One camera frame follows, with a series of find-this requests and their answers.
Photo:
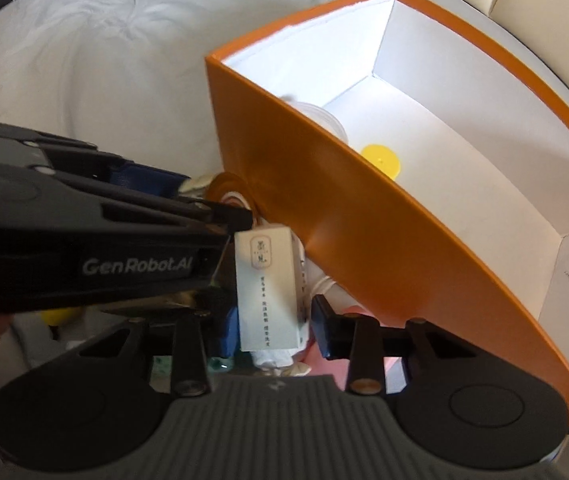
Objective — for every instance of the amber tape roll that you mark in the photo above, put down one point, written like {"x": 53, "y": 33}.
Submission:
{"x": 224, "y": 187}

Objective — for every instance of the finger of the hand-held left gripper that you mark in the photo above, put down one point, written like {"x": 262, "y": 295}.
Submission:
{"x": 149, "y": 177}
{"x": 189, "y": 212}

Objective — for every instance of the pink bottle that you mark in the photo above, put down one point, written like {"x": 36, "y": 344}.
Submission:
{"x": 332, "y": 370}

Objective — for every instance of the white printed carton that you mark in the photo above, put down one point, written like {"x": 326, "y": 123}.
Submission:
{"x": 269, "y": 290}

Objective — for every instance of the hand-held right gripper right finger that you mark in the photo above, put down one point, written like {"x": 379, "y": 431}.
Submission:
{"x": 322, "y": 327}

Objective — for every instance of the crumpled white tissue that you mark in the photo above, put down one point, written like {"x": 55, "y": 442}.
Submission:
{"x": 277, "y": 360}

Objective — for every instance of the clear plastic jar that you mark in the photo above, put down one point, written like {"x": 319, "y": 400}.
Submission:
{"x": 322, "y": 117}

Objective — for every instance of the orange cardboard box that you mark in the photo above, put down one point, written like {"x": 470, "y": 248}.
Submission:
{"x": 344, "y": 220}

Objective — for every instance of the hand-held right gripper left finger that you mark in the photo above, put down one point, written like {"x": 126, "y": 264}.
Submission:
{"x": 228, "y": 332}

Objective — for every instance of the green packet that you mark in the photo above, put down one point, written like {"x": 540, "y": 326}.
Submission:
{"x": 162, "y": 370}

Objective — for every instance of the yellow round disc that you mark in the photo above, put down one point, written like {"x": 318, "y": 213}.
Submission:
{"x": 382, "y": 160}

